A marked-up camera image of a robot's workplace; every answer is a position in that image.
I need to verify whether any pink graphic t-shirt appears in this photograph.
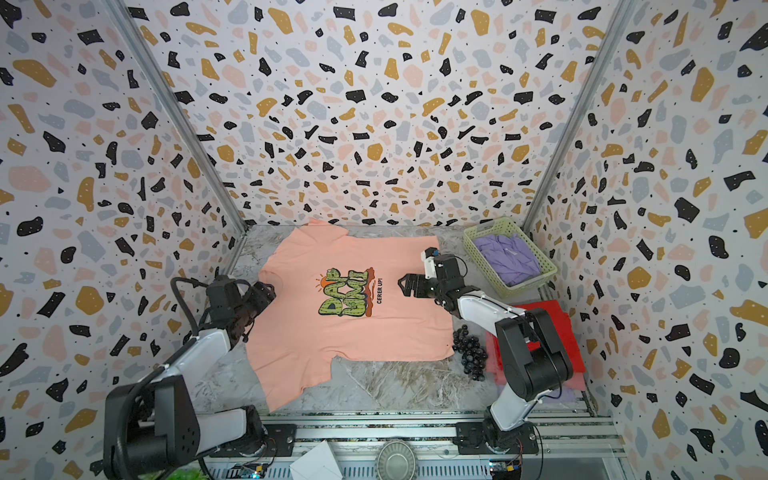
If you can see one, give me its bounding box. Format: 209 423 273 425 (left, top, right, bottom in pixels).
246 220 453 411

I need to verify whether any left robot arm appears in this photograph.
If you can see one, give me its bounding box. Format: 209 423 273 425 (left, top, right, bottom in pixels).
103 275 276 479

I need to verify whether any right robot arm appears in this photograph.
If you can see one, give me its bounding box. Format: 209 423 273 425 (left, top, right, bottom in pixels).
398 247 574 455

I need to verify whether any purple t-shirt in basket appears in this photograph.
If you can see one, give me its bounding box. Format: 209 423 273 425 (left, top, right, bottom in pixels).
473 234 541 286

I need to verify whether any green plastic basket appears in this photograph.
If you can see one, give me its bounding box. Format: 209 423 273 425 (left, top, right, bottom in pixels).
462 217 558 300

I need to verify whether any black grape bunch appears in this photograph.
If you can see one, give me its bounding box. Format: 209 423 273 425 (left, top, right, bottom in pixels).
452 325 489 382

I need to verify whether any folded red t-shirt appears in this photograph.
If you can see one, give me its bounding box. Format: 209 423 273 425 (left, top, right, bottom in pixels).
485 300 579 350

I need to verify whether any grey ribbed plate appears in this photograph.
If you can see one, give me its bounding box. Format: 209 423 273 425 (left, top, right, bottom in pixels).
375 439 417 480

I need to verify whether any green artificial grass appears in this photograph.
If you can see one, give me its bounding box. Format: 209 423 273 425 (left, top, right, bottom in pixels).
167 469 209 480

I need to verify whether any white paper sheet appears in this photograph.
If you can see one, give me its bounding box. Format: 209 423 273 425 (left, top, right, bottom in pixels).
290 441 343 480

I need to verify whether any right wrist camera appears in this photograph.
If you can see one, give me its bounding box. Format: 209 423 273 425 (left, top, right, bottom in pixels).
421 247 439 279

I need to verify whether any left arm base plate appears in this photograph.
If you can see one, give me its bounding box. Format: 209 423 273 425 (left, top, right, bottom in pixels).
212 424 297 458

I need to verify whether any aluminium rail frame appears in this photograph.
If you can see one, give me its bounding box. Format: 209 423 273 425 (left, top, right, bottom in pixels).
205 408 634 479

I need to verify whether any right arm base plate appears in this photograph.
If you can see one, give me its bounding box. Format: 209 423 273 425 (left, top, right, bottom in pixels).
453 418 540 455

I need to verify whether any circuit board with wires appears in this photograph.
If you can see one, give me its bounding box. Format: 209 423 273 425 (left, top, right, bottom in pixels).
226 462 269 480

